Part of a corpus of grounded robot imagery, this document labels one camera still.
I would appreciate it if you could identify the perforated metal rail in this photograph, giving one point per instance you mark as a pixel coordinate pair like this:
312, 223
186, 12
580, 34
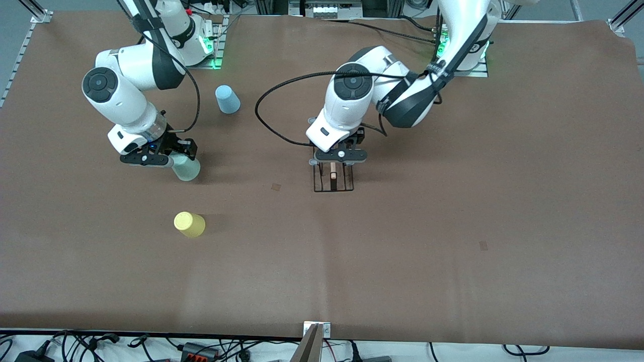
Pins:
20, 55

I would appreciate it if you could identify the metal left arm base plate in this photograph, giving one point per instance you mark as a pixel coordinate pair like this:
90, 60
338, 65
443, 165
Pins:
478, 73

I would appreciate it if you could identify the light blue plastic cup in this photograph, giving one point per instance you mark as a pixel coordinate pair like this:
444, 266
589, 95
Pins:
227, 100

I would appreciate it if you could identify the yellow plastic cup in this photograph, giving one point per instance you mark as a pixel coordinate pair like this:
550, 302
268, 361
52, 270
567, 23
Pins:
190, 225

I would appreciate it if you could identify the brown table mat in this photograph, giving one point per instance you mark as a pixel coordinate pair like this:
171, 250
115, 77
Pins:
402, 281

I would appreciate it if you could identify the pale green plastic cup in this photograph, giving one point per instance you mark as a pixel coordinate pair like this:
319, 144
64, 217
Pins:
187, 170

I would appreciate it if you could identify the aluminium strut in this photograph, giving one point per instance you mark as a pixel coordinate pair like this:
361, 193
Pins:
514, 11
576, 10

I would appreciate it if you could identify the red and black connector block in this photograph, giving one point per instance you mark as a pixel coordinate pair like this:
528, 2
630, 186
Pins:
193, 349

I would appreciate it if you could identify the black power adapter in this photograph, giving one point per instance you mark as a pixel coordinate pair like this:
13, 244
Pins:
32, 357

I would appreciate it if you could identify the grey metal pole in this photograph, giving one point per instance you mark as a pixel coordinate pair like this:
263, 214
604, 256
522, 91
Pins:
308, 349

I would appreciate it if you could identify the aluminium frame profile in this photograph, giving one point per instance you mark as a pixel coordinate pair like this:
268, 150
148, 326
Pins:
616, 25
43, 16

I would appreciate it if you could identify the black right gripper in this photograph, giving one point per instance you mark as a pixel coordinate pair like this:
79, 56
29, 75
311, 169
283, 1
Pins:
173, 143

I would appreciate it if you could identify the white power strip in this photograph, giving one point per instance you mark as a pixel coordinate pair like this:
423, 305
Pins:
216, 7

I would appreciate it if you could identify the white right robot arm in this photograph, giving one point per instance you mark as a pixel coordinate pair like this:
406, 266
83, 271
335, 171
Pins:
121, 103

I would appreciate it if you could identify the black table edge strip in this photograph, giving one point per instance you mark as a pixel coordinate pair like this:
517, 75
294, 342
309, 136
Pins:
151, 334

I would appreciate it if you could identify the silver mounting bracket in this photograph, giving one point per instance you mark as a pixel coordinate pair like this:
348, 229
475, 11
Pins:
327, 329

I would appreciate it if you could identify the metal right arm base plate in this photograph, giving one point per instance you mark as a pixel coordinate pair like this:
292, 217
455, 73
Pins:
219, 40

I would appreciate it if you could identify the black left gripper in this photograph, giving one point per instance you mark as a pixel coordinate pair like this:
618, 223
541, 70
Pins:
359, 136

